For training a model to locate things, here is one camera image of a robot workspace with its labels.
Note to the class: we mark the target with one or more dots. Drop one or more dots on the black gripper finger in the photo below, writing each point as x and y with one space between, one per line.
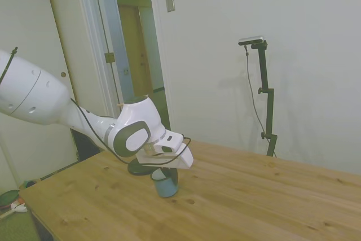
174 176
159 173

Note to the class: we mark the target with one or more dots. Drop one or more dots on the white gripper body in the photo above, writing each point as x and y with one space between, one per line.
180 162

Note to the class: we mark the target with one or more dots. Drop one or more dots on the blue enamel mug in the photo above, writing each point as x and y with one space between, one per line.
165 190

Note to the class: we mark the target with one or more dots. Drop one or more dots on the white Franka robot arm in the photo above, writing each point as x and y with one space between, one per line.
28 97

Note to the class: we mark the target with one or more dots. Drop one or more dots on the metal door latch plate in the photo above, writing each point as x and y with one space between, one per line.
126 71

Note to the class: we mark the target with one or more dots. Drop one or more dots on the brown wooden door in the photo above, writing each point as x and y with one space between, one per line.
132 54

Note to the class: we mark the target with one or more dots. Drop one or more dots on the brass door hinge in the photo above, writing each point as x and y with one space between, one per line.
110 57

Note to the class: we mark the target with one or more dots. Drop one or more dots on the green floor bowl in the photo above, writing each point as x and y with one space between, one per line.
28 184

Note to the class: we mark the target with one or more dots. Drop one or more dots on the round metal door pull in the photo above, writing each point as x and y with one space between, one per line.
63 74

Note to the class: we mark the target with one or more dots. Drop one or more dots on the white orange floor object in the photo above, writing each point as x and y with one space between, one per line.
19 208

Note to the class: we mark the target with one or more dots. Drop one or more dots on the green round floor object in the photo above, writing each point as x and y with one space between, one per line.
8 198

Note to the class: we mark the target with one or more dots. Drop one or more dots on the open white door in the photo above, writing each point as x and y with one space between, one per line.
101 12

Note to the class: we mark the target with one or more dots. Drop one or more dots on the white door with round pull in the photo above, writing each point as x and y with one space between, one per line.
28 12

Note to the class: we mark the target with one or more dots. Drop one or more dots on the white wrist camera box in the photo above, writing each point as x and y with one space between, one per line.
160 148

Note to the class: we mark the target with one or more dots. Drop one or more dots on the black camera stand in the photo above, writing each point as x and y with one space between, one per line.
269 102
249 80

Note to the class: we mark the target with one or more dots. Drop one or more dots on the grey exterior camera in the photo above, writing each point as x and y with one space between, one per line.
251 40

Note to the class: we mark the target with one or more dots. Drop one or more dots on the metal wall switch plate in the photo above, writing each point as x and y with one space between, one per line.
169 2

